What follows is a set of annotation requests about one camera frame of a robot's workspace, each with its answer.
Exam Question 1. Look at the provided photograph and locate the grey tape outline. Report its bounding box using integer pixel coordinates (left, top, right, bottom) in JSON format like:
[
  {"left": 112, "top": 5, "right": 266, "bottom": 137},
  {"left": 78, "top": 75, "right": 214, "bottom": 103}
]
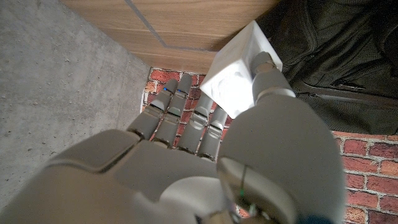
[{"left": 124, "top": 0, "right": 218, "bottom": 52}]

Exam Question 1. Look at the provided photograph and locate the small white block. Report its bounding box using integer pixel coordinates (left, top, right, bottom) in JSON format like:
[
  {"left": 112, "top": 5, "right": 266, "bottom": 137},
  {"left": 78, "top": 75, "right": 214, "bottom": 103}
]
[{"left": 200, "top": 20, "right": 283, "bottom": 119}]

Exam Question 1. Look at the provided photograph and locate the black backpack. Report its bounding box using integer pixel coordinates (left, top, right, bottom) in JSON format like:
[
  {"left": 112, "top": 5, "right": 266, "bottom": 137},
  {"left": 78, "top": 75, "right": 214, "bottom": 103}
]
[{"left": 256, "top": 0, "right": 398, "bottom": 136}]

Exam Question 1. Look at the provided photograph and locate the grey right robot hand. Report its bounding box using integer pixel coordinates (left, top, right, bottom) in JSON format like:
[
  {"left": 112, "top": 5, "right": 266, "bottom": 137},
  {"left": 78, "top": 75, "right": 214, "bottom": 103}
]
[{"left": 0, "top": 51, "right": 348, "bottom": 224}]

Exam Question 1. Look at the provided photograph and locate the red brick print backdrop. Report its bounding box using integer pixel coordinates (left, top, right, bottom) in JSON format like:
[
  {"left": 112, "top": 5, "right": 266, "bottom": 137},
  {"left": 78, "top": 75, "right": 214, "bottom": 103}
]
[{"left": 141, "top": 67, "right": 398, "bottom": 224}]

